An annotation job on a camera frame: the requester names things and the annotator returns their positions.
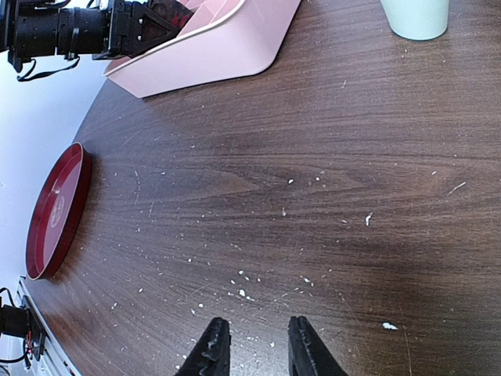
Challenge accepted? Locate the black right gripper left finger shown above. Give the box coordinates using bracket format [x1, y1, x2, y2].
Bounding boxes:
[175, 317, 231, 376]

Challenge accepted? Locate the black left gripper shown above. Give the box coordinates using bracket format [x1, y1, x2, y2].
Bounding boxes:
[1, 1, 180, 73]

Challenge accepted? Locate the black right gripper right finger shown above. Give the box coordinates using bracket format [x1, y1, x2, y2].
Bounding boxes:
[288, 316, 348, 376]

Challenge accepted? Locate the dark floral patterned tie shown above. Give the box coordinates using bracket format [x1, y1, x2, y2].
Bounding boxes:
[148, 0, 194, 29]

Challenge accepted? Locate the pink divided organizer box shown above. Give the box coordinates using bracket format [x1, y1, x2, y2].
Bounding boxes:
[104, 0, 300, 98]

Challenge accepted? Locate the red round tray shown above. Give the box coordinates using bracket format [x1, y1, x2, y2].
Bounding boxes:
[26, 143, 92, 280]

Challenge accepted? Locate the mint green plastic cup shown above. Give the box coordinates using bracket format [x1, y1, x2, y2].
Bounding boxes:
[380, 0, 450, 41]

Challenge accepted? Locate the aluminium front rail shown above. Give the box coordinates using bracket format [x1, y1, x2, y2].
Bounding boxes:
[15, 277, 81, 376]

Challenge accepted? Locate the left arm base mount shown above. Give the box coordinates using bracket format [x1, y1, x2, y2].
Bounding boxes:
[1, 287, 47, 369]

